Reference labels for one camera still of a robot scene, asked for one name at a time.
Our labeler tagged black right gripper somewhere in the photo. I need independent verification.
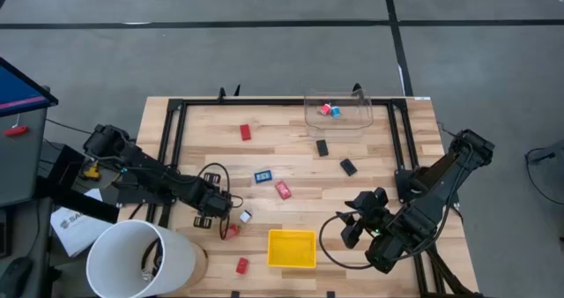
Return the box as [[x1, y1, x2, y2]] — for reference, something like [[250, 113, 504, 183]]
[[341, 187, 404, 250]]

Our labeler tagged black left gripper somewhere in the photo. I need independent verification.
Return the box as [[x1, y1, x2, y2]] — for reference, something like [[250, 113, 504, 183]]
[[192, 171, 234, 230]]

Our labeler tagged yellow plastic basket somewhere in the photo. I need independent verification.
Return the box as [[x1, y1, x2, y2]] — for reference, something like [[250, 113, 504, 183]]
[[267, 228, 318, 270]]

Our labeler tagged red printed flat box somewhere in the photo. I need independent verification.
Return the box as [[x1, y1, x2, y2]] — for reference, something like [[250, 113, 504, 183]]
[[274, 180, 293, 201]]

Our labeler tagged clear plastic container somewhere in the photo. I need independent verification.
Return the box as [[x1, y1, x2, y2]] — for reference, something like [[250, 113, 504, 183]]
[[303, 88, 375, 139]]

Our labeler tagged white printed paper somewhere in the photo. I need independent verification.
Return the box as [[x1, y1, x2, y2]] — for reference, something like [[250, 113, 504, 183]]
[[49, 205, 115, 258]]

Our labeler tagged black equipment box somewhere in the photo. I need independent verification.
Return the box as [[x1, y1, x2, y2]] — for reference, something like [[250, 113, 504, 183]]
[[41, 141, 87, 189]]

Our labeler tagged grey cabinet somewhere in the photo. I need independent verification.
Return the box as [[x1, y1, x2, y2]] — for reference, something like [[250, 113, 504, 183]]
[[0, 106, 49, 207]]

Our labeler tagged red button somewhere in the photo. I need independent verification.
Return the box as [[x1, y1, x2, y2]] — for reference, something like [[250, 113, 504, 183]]
[[3, 124, 30, 138]]

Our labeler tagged black keyboard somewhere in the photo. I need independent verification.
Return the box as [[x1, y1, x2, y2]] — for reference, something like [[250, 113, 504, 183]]
[[0, 207, 12, 259]]

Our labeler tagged black computer mouse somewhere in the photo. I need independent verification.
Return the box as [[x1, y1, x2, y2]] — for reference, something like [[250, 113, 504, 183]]
[[0, 256, 34, 298]]

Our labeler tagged blue monitor screen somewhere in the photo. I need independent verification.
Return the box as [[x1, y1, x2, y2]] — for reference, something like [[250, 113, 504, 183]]
[[0, 56, 60, 118]]

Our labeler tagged yellow cable connector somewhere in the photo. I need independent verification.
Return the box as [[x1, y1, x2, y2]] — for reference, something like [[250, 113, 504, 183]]
[[82, 163, 101, 183]]

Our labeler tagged black aluminium table frame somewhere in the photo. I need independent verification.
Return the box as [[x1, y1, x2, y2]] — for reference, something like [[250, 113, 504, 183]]
[[145, 84, 484, 298]]

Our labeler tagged black floor cable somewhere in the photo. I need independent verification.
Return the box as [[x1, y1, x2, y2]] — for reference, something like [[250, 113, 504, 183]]
[[523, 145, 564, 206]]

